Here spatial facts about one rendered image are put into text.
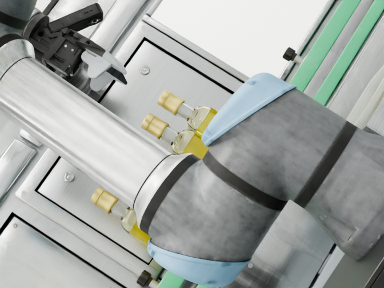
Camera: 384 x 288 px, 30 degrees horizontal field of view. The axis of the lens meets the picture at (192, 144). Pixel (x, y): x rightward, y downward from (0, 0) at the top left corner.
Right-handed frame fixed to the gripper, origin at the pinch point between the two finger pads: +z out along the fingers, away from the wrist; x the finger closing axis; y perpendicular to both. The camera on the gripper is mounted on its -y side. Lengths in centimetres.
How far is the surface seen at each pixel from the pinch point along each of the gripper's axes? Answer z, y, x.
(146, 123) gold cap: 9.7, 6.5, 1.2
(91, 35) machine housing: -13.8, -7.3, -13.0
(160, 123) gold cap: 12.1, 5.1, 1.3
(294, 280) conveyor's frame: 47, 19, 15
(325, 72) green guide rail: 33.5, -20.6, 3.8
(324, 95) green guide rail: 35.7, -16.3, 4.1
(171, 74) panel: 5.6, -9.4, -12.8
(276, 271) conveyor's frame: 44, 20, 15
